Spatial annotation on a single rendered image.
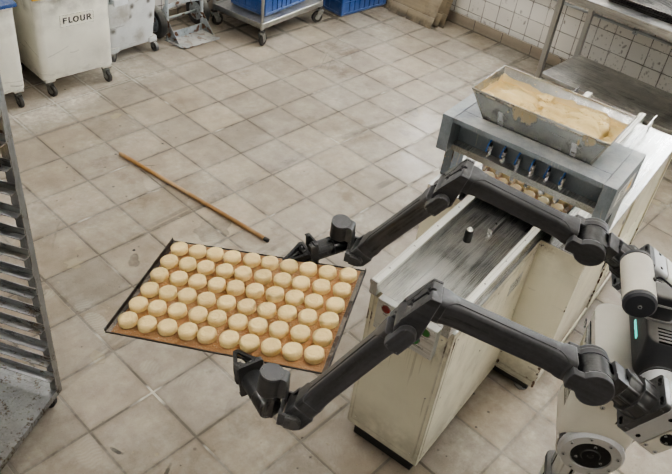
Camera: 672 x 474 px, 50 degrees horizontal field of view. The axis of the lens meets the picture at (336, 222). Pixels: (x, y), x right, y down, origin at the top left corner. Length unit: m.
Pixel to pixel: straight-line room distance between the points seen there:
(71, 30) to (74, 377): 2.57
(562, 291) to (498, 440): 0.72
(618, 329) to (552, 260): 1.17
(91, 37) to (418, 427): 3.51
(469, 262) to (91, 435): 1.65
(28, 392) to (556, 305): 2.13
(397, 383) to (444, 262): 0.48
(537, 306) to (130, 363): 1.78
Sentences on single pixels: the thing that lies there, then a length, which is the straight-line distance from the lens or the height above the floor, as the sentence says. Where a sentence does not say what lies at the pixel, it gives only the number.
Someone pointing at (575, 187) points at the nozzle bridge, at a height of 1.07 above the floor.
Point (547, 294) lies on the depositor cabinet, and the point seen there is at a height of 0.61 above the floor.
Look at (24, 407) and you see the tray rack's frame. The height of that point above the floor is 0.15.
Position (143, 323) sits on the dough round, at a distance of 1.95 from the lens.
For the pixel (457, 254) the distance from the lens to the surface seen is 2.75.
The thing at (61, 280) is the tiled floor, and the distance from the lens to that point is 3.81.
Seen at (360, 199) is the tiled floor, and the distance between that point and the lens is 4.36.
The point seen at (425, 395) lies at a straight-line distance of 2.70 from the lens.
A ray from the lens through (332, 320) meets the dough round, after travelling 1.87.
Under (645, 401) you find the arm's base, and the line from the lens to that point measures 1.60.
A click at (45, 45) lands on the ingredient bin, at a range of 5.14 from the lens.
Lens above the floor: 2.55
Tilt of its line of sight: 38 degrees down
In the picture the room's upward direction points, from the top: 8 degrees clockwise
